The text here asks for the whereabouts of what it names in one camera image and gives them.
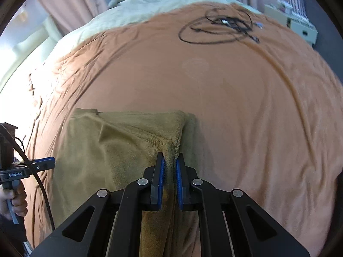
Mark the brown blanket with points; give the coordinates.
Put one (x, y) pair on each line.
(241, 99)

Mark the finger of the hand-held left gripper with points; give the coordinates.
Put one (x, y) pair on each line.
(44, 163)

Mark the white cabinet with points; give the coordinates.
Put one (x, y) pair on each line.
(297, 24)

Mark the cream duvet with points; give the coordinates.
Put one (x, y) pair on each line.
(134, 10)

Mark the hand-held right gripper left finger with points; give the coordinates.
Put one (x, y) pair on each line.
(160, 179)

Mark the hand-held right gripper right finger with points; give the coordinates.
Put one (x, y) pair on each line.
(179, 187)

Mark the olive printed t-shirt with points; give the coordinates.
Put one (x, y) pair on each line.
(107, 152)

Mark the person's left hand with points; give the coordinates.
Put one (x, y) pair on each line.
(20, 206)

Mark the cream upholstered headboard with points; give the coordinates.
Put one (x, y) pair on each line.
(34, 45)

